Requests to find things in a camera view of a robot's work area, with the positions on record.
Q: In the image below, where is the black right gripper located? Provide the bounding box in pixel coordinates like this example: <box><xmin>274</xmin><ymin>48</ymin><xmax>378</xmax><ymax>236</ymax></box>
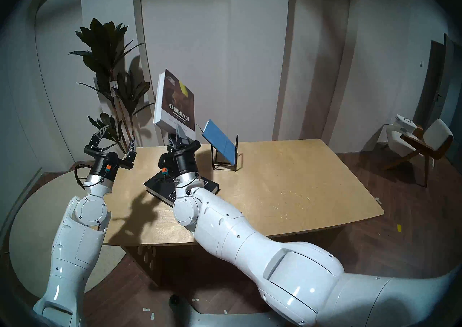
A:
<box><xmin>160</xmin><ymin>124</ymin><xmax>201</xmax><ymax>179</ymax></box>

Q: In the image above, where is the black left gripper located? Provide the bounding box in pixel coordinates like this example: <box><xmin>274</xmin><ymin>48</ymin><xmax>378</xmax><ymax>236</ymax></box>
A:
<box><xmin>84</xmin><ymin>125</ymin><xmax>137</xmax><ymax>182</ymax></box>

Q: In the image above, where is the white book brown cover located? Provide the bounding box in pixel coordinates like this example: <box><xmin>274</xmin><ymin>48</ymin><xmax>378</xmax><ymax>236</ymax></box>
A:
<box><xmin>153</xmin><ymin>69</ymin><xmax>196</xmax><ymax>140</ymax></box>

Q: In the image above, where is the thin blue book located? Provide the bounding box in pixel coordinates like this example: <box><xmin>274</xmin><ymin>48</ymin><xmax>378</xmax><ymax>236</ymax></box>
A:
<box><xmin>201</xmin><ymin>120</ymin><xmax>239</xmax><ymax>164</ymax></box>

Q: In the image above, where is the thick black hardcover book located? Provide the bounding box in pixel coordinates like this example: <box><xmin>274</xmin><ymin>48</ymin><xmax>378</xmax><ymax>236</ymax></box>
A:
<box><xmin>144</xmin><ymin>169</ymin><xmax>219</xmax><ymax>208</ymax></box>

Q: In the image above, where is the tall green potted plant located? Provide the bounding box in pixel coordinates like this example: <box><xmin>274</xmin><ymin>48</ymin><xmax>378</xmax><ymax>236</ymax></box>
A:
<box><xmin>69</xmin><ymin>18</ymin><xmax>156</xmax><ymax>152</ymax></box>

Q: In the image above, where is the round beige rug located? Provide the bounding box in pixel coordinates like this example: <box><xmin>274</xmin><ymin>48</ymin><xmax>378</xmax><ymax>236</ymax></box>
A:
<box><xmin>9</xmin><ymin>171</ymin><xmax>127</xmax><ymax>298</ymax></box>

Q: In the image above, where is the white wooden armchair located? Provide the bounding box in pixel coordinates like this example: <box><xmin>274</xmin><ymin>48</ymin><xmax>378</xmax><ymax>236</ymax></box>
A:
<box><xmin>383</xmin><ymin>119</ymin><xmax>454</xmax><ymax>187</ymax></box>

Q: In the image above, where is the dark door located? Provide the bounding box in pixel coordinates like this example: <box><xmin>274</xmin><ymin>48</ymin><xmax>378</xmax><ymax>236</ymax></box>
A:
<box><xmin>413</xmin><ymin>34</ymin><xmax>462</xmax><ymax>164</ymax></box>

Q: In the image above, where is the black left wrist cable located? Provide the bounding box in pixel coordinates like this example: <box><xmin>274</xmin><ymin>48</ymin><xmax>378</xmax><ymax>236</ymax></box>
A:
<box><xmin>74</xmin><ymin>164</ymin><xmax>95</xmax><ymax>190</ymax></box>

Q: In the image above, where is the black wire book stand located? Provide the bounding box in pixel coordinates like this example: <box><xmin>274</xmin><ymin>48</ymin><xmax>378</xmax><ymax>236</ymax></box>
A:
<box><xmin>212</xmin><ymin>134</ymin><xmax>240</xmax><ymax>172</ymax></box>

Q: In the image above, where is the grey metal robot base plate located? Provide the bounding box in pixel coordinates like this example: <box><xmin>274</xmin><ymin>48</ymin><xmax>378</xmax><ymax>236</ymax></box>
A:
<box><xmin>170</xmin><ymin>294</ymin><xmax>286</xmax><ymax>327</ymax></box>

